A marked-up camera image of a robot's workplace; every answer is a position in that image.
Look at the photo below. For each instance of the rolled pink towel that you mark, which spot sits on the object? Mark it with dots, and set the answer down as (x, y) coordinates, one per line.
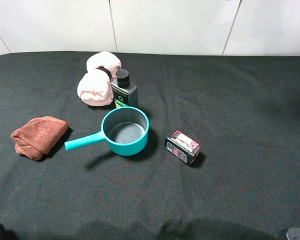
(95, 88)

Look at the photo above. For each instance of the grey object bottom right corner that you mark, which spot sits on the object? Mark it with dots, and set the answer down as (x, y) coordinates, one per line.
(293, 233)

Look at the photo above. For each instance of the teal saucepan with handle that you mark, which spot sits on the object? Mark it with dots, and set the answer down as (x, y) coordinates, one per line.
(125, 129)

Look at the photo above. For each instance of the black pink small box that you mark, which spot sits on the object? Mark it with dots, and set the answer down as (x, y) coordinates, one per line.
(183, 147)

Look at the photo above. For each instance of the folded brown cloth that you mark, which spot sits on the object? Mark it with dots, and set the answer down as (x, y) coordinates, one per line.
(37, 137)

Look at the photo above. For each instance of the grey green pump bottle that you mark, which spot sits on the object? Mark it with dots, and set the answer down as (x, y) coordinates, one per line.
(125, 92)

